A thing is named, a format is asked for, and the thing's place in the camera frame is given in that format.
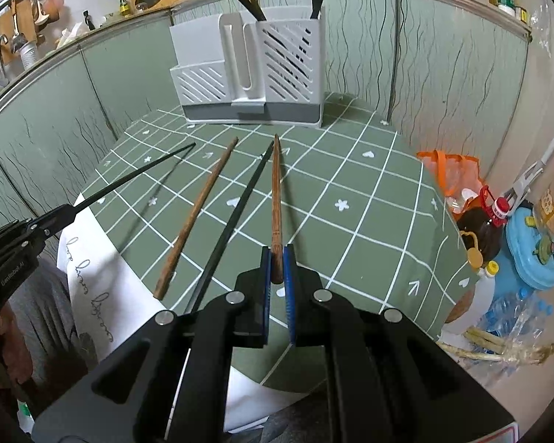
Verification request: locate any white paper with writing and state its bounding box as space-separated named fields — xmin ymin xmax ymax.
xmin=58 ymin=196 xmax=325 ymax=430

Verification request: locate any plastic water bottle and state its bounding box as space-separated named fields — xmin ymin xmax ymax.
xmin=477 ymin=288 xmax=554 ymax=344

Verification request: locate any dark soy sauce bottle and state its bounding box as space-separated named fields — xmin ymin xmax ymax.
xmin=457 ymin=185 xmax=510 ymax=269

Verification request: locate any green grid table mat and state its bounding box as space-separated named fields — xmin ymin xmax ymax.
xmin=72 ymin=91 xmax=479 ymax=395

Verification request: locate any blue round lid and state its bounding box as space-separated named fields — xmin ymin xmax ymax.
xmin=505 ymin=207 xmax=554 ymax=291

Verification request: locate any dark glass bottle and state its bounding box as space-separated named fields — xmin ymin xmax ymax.
xmin=83 ymin=10 xmax=96 ymax=31

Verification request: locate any orange mesh bag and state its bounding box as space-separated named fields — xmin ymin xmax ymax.
xmin=416 ymin=150 xmax=484 ymax=200

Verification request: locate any green oil bottle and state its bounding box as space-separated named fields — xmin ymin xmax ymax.
xmin=119 ymin=0 xmax=132 ymax=17

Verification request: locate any white grey utensil holder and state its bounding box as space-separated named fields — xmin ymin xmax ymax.
xmin=170 ymin=6 xmax=325 ymax=127

